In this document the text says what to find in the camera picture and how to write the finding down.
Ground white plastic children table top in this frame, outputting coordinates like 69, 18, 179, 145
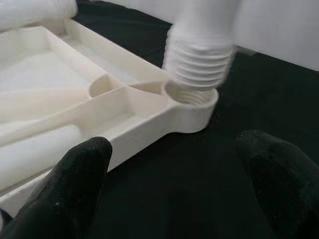
0, 17, 220, 207

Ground black tablecloth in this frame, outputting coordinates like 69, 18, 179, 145
73, 0, 319, 239

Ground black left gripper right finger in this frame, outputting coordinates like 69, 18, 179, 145
235, 129, 319, 239

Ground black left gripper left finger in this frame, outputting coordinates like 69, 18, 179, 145
0, 136, 113, 239

